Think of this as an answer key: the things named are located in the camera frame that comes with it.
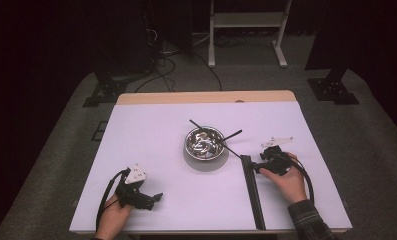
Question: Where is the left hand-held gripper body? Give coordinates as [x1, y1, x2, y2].
[115, 163, 154, 209]

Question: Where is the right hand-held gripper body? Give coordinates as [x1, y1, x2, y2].
[259, 136, 294, 177]

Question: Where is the steel bowl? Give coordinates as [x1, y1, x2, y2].
[184, 125, 227, 162]

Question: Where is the person's right hand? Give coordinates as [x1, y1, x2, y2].
[259, 153, 308, 205]

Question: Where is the person's left hand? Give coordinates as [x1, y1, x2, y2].
[95, 195, 134, 240]

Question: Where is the white table sheet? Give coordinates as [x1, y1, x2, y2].
[69, 101, 354, 233]

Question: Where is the wooden table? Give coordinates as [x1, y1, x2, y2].
[115, 89, 299, 106]

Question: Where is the white metal stand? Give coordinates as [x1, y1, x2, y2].
[207, 0, 293, 69]

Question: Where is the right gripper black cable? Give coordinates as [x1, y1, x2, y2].
[279, 153, 316, 204]

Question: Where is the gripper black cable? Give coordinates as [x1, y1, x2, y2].
[279, 153, 316, 204]
[95, 168, 132, 233]

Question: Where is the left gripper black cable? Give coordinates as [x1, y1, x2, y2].
[95, 168, 132, 233]

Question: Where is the black stand with base plate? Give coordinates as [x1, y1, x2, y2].
[305, 64, 360, 106]
[82, 66, 129, 108]

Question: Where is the black floor cable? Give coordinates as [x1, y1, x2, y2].
[190, 48, 224, 92]
[134, 54, 178, 94]

